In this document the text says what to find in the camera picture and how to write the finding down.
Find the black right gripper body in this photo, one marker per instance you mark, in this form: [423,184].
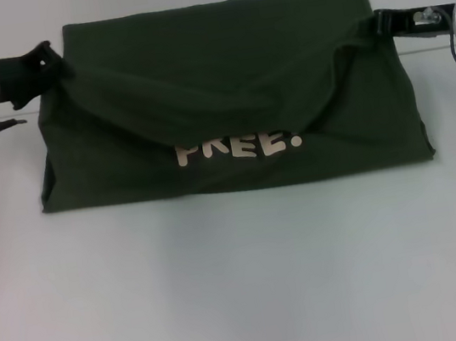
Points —
[406,30]

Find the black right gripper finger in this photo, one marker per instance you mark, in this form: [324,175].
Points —
[384,22]

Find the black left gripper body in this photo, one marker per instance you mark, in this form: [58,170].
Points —
[21,77]

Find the dark green t-shirt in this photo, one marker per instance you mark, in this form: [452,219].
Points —
[225,93]

